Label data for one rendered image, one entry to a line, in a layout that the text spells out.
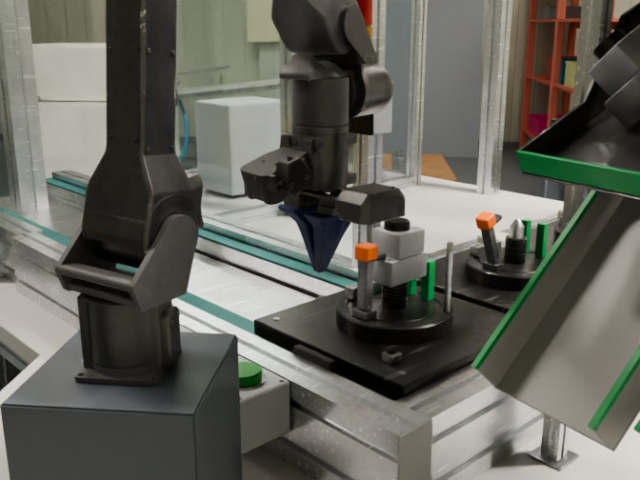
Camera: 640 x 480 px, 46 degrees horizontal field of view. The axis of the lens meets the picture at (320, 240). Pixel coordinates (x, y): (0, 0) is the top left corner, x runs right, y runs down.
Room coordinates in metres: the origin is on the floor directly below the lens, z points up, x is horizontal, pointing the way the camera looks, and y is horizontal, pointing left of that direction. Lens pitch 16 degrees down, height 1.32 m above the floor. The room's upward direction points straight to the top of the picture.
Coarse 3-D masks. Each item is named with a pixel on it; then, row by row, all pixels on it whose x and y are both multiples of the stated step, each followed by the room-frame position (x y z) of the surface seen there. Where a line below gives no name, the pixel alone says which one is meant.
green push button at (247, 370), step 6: (240, 366) 0.71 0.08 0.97; (246, 366) 0.71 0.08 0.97; (252, 366) 0.71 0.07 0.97; (258, 366) 0.71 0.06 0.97; (240, 372) 0.70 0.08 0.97; (246, 372) 0.70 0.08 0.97; (252, 372) 0.70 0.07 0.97; (258, 372) 0.70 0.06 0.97; (240, 378) 0.69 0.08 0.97; (246, 378) 0.69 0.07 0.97; (252, 378) 0.69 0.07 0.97; (258, 378) 0.70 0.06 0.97; (240, 384) 0.69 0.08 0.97; (246, 384) 0.69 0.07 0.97; (252, 384) 0.69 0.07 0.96
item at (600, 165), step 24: (624, 24) 0.71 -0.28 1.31; (600, 96) 0.70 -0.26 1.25; (576, 120) 0.68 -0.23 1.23; (600, 120) 0.68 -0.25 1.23; (528, 144) 0.65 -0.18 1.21; (552, 144) 0.66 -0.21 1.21; (576, 144) 0.66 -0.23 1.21; (600, 144) 0.64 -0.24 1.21; (624, 144) 0.63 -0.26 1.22; (528, 168) 0.64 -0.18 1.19; (552, 168) 0.61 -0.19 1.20; (576, 168) 0.59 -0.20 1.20; (600, 168) 0.57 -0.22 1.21; (624, 168) 0.59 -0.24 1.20; (624, 192) 0.56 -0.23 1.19
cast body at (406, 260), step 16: (384, 224) 0.84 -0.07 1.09; (400, 224) 0.83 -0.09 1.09; (384, 240) 0.83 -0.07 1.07; (400, 240) 0.81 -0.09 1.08; (416, 240) 0.83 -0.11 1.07; (400, 256) 0.81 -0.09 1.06; (416, 256) 0.83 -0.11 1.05; (384, 272) 0.81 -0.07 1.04; (400, 272) 0.81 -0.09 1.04; (416, 272) 0.83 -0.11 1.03
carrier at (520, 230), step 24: (480, 240) 1.15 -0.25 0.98; (504, 240) 1.13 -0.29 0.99; (528, 240) 1.05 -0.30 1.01; (456, 264) 1.06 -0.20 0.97; (480, 264) 1.00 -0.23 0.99; (504, 264) 0.98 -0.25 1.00; (528, 264) 1.00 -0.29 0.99; (456, 288) 0.96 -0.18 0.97; (480, 288) 0.96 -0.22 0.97; (504, 288) 0.95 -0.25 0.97; (504, 312) 0.89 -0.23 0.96
